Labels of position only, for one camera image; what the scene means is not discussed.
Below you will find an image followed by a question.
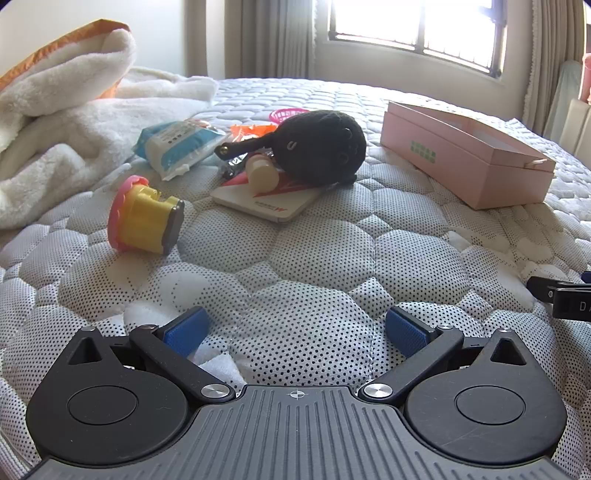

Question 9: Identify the blue white tissue pack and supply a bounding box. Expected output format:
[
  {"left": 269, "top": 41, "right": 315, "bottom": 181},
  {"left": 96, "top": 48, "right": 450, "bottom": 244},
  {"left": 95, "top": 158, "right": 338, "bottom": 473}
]
[{"left": 133, "top": 117, "right": 228, "bottom": 182}]

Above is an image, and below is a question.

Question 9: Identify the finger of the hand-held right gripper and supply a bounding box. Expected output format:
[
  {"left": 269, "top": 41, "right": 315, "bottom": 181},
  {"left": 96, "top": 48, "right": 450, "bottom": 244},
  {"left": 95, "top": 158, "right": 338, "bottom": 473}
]
[{"left": 526, "top": 273, "right": 591, "bottom": 305}]

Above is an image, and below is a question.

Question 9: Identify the small cream bottle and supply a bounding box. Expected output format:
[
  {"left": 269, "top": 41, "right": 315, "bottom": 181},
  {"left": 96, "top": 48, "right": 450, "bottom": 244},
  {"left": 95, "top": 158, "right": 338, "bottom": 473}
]
[{"left": 244, "top": 154, "right": 282, "bottom": 194}]

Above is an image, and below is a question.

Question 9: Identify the beige curtain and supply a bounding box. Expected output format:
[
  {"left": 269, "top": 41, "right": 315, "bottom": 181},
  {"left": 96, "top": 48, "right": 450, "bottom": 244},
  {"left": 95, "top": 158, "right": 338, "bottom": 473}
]
[
  {"left": 522, "top": 0, "right": 591, "bottom": 136},
  {"left": 205, "top": 0, "right": 331, "bottom": 82}
]

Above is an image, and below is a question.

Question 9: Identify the orange plastic pumpkin shell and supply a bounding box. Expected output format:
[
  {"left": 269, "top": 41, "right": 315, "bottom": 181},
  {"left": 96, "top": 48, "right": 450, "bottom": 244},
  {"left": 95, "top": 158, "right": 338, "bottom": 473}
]
[{"left": 230, "top": 123, "right": 274, "bottom": 142}]

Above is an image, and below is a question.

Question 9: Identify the pink cardboard box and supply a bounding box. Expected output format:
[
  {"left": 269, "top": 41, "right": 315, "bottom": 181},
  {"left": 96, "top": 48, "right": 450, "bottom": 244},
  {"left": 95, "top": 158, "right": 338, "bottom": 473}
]
[{"left": 379, "top": 100, "right": 557, "bottom": 211}]

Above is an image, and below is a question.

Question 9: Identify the orange cloth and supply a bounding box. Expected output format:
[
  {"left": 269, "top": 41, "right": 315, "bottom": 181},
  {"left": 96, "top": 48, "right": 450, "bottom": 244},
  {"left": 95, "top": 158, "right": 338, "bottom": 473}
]
[{"left": 0, "top": 19, "right": 132, "bottom": 100}]

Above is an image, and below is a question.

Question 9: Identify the pink plastic basket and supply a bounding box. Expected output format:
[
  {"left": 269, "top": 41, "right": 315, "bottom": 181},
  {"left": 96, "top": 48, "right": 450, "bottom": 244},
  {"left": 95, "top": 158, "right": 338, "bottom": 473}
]
[{"left": 269, "top": 106, "right": 310, "bottom": 125}]

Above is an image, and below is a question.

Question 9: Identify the yellow pink toy cup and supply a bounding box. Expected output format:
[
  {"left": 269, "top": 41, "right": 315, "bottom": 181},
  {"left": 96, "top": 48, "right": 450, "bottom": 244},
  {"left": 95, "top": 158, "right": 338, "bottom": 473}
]
[{"left": 106, "top": 175, "right": 186, "bottom": 255}]

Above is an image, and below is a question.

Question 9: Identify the black plush toy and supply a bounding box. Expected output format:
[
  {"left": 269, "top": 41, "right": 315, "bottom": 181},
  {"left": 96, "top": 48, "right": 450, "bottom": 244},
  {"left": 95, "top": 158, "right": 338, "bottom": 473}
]
[{"left": 217, "top": 110, "right": 368, "bottom": 186}]

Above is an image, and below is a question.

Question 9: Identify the white red flat box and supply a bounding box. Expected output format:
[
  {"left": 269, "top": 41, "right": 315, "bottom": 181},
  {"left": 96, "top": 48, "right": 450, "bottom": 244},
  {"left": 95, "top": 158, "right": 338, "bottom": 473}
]
[{"left": 211, "top": 173, "right": 331, "bottom": 224}]

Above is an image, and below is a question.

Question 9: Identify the pale green cloth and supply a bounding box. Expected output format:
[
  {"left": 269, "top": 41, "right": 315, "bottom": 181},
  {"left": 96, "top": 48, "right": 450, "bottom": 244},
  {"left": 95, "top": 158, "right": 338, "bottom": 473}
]
[{"left": 545, "top": 60, "right": 583, "bottom": 139}]

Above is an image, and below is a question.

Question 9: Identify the white fleece blanket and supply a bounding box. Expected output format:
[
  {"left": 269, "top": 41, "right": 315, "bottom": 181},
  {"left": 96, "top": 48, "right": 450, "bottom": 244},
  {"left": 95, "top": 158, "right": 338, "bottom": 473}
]
[{"left": 0, "top": 28, "right": 221, "bottom": 230}]

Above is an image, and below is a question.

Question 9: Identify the window with dark frame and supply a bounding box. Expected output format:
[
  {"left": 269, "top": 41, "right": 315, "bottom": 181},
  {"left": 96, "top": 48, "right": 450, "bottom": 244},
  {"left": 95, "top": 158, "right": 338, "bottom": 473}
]
[{"left": 327, "top": 0, "right": 507, "bottom": 80}]

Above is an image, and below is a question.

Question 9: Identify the white chair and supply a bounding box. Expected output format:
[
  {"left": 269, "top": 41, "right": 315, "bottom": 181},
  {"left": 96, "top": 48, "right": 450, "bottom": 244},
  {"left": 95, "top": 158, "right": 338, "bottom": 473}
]
[{"left": 560, "top": 97, "right": 591, "bottom": 158}]

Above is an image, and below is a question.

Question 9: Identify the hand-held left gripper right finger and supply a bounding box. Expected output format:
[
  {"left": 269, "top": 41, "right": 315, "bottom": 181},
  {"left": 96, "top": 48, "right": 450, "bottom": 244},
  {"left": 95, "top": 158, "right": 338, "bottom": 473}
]
[{"left": 358, "top": 305, "right": 530, "bottom": 407}]

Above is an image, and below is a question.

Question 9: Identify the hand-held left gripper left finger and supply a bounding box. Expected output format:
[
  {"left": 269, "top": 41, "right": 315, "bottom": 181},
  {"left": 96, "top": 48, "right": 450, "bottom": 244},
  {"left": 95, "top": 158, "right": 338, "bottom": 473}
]
[{"left": 65, "top": 305, "right": 237, "bottom": 405}]

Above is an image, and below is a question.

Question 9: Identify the quilted grey mattress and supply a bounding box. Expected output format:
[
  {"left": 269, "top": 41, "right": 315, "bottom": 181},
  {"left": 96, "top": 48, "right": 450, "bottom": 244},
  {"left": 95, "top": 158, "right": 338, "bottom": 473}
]
[{"left": 0, "top": 76, "right": 591, "bottom": 480}]

